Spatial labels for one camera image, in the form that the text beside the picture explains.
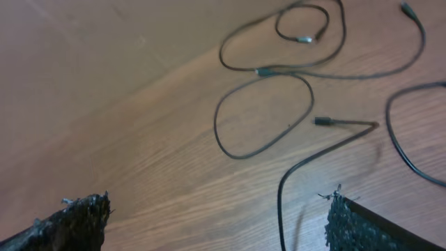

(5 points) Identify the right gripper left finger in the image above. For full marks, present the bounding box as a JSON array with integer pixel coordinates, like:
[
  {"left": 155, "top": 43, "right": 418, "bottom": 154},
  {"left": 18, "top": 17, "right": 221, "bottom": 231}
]
[{"left": 1, "top": 192, "right": 111, "bottom": 251}]

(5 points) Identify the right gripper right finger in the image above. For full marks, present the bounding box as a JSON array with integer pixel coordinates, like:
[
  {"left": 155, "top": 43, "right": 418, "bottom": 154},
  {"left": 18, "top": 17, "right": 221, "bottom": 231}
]
[{"left": 325, "top": 195, "right": 445, "bottom": 251}]

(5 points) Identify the long black usb cable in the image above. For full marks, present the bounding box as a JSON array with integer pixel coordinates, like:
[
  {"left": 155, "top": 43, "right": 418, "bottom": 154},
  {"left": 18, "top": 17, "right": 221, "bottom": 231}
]
[{"left": 218, "top": 0, "right": 348, "bottom": 73}]

